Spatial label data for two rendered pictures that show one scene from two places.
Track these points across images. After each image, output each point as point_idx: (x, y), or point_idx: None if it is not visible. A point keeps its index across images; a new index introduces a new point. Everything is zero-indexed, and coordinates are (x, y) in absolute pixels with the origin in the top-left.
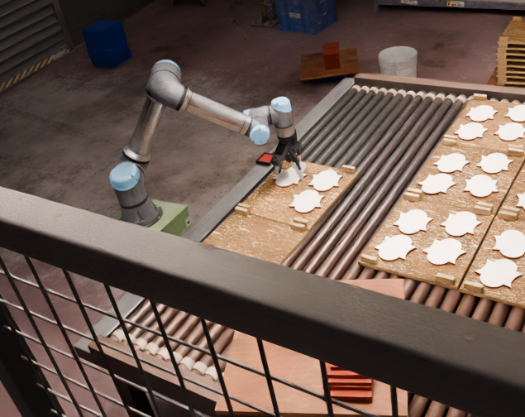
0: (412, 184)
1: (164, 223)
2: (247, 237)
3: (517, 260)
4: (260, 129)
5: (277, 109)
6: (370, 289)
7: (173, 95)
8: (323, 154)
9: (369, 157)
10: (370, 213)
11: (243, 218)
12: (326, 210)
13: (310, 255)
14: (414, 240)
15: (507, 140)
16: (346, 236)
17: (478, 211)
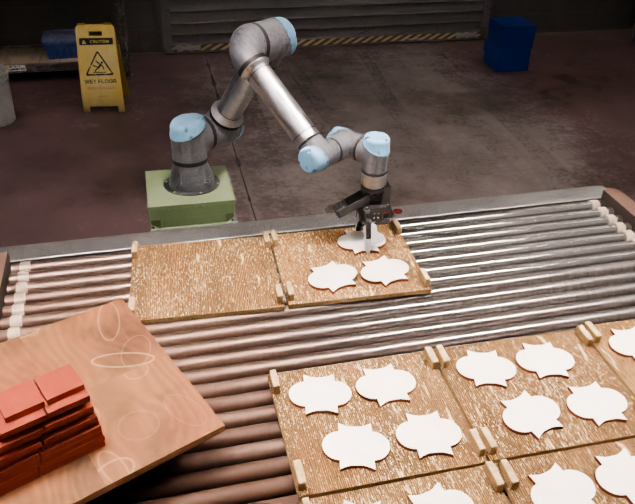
0: (460, 346)
1: (194, 201)
2: (231, 267)
3: None
4: (310, 152)
5: (364, 144)
6: (181, 403)
7: (237, 56)
8: (437, 245)
9: (474, 283)
10: (376, 340)
11: (259, 248)
12: (337, 301)
13: (253, 331)
14: (353, 405)
15: None
16: (309, 341)
17: (470, 438)
